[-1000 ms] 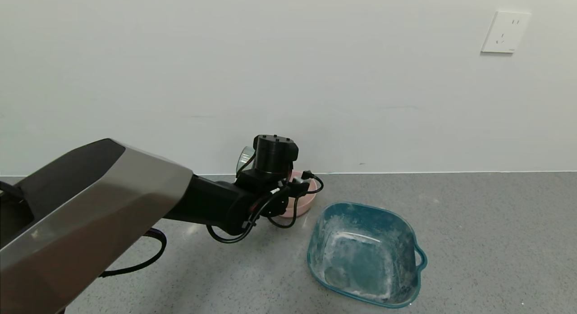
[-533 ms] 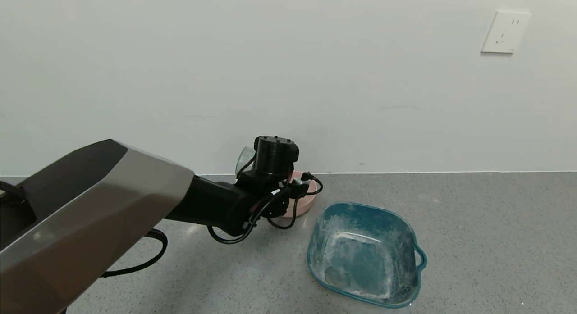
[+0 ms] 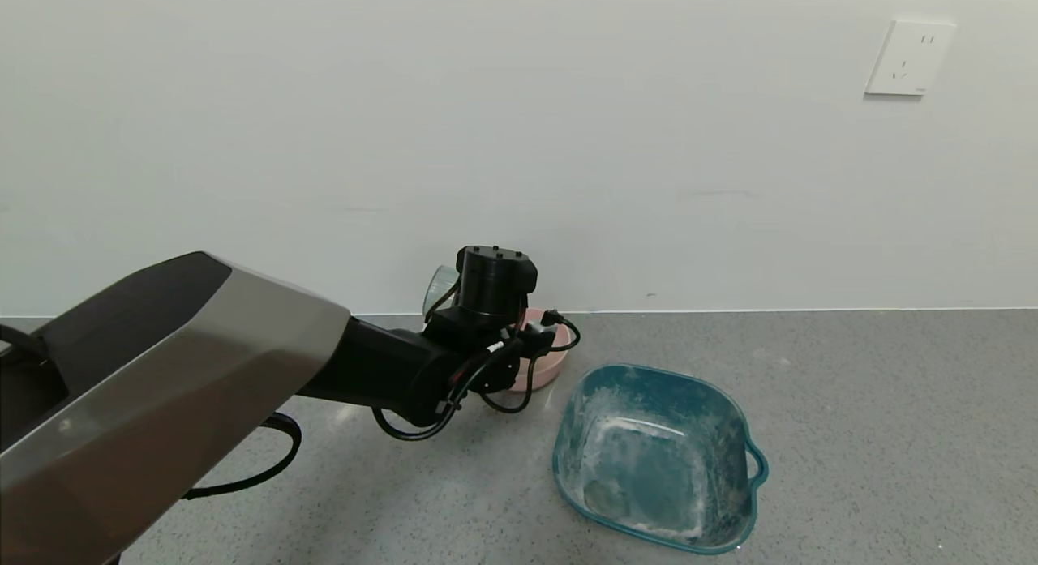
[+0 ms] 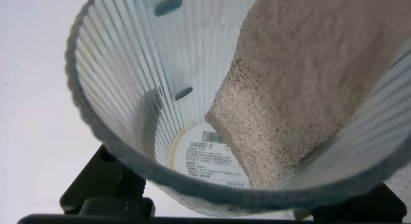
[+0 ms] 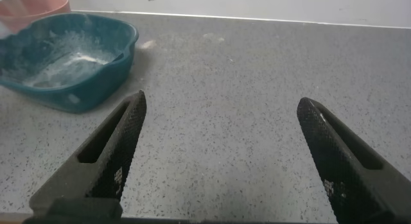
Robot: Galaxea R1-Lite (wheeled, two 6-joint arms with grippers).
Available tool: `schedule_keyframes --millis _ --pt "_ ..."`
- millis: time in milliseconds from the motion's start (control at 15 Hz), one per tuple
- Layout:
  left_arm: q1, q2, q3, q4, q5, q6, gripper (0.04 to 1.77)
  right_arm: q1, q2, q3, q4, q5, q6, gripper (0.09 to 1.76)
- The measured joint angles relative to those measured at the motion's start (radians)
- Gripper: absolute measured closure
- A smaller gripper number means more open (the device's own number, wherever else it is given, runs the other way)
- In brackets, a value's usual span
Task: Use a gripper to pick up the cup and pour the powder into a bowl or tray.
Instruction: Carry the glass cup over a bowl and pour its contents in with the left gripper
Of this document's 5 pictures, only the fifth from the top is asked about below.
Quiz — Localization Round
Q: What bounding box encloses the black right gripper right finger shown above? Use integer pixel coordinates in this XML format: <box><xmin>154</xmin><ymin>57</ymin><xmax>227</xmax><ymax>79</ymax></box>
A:
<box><xmin>296</xmin><ymin>97</ymin><xmax>411</xmax><ymax>224</ymax></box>

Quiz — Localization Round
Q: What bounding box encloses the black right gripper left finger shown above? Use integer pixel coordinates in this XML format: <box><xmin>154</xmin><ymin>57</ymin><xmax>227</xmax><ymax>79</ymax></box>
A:
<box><xmin>29</xmin><ymin>89</ymin><xmax>148</xmax><ymax>218</ymax></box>

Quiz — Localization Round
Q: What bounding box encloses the pink bowl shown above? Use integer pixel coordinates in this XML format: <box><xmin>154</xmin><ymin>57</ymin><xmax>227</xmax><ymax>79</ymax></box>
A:
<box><xmin>0</xmin><ymin>0</ymin><xmax>71</xmax><ymax>34</ymax></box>

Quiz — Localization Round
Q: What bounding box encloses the teal square basin with handle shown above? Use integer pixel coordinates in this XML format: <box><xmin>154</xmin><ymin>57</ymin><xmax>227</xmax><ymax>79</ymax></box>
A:
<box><xmin>0</xmin><ymin>12</ymin><xmax>140</xmax><ymax>114</ymax></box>

